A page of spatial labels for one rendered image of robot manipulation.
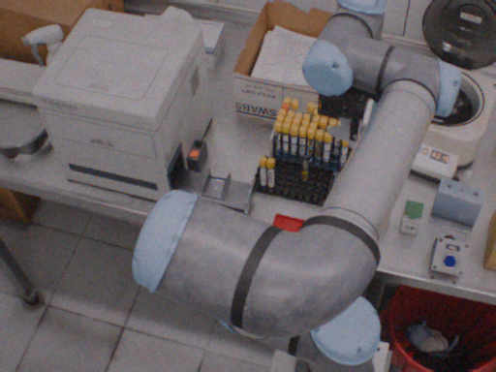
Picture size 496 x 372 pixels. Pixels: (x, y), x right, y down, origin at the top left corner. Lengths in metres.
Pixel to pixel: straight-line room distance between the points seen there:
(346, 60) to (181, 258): 0.39
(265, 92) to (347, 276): 0.94
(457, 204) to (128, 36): 0.79
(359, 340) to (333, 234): 0.39
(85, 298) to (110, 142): 1.13
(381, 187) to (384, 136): 0.08
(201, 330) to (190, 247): 1.64
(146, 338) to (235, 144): 0.95
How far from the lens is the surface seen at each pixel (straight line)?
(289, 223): 1.46
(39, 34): 1.61
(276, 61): 1.70
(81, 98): 1.34
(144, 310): 2.37
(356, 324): 1.07
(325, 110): 1.17
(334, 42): 0.95
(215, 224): 0.69
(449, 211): 1.48
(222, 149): 1.59
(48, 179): 1.63
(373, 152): 0.79
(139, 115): 1.29
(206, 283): 0.68
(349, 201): 0.74
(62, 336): 2.40
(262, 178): 1.47
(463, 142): 1.52
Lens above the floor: 2.11
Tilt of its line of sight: 55 degrees down
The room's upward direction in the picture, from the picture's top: 3 degrees clockwise
